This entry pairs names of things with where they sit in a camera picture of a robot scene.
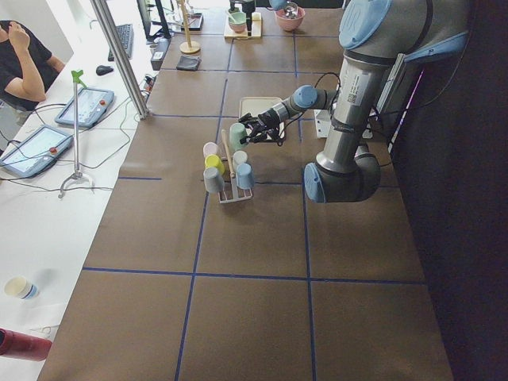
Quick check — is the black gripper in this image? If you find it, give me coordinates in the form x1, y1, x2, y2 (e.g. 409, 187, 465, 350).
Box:
238, 109, 285, 144
241, 0, 255, 37

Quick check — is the green cup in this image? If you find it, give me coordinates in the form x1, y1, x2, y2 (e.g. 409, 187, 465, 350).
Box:
229, 122, 248, 152

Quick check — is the beige rabbit tray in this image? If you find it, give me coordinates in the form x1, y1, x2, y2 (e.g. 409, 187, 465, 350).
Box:
239, 97, 282, 117

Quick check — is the beige cup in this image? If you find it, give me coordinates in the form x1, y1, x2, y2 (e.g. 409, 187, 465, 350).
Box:
232, 150, 248, 170

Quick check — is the pink cup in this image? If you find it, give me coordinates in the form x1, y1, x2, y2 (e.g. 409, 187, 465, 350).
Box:
202, 141, 221, 158

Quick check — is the blue cup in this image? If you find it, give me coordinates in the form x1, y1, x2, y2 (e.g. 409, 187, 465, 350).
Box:
236, 163, 255, 190

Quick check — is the yellow cup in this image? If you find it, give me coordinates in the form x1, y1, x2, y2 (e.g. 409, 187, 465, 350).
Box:
205, 154, 225, 175

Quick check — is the grey cup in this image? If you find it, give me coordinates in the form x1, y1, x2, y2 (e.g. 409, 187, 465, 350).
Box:
203, 167, 225, 194

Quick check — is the paper cup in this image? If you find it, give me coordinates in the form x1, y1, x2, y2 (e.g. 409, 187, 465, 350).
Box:
4, 276, 39, 300

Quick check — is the wooden cutting board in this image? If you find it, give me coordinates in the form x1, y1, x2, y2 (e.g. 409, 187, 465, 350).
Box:
224, 12, 262, 38

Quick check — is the green ceramic bowl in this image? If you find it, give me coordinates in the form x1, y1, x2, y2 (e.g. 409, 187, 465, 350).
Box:
227, 11, 247, 33

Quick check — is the pink ice bowl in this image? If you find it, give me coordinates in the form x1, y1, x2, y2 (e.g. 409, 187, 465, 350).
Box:
275, 7, 306, 32

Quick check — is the metal scoop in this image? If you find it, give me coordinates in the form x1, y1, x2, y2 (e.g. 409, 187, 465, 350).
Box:
283, 2, 298, 19

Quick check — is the wooden mug tree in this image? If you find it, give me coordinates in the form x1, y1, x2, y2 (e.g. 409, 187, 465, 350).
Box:
178, 0, 201, 55

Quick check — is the grey folded cloth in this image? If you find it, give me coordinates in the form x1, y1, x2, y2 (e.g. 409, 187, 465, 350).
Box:
175, 55, 201, 71

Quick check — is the black box with label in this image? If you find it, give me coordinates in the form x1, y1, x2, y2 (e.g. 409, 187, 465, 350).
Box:
150, 37, 171, 71

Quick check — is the black keyboard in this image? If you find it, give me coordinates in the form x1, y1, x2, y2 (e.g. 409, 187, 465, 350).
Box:
116, 24, 134, 60

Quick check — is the black computer mouse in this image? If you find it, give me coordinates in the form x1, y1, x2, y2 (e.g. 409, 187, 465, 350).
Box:
95, 65, 114, 76

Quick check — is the teach pendant far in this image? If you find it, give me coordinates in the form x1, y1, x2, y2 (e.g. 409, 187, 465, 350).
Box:
55, 87, 115, 129

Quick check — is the teach pendant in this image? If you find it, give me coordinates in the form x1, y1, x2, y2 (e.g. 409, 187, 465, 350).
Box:
1, 125, 72, 178
55, 87, 115, 129

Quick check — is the green tipped metal stand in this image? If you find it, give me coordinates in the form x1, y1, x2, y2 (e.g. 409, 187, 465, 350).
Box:
58, 69, 94, 199

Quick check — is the teach pendant near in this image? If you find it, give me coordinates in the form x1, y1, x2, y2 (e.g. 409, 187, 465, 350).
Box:
1, 125, 72, 178

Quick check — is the seated person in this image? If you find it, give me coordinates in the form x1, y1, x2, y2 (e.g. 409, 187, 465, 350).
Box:
1, 20, 65, 111

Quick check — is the red bottle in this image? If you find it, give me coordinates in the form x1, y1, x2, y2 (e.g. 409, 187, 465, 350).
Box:
1, 329, 52, 361

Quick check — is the white wire cup rack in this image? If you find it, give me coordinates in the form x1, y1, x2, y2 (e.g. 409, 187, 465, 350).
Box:
218, 129, 253, 204

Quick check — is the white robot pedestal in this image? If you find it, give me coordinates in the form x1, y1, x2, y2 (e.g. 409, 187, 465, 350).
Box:
313, 109, 374, 140

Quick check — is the aluminium frame post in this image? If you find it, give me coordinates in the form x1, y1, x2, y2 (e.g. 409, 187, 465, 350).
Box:
90, 0, 149, 120

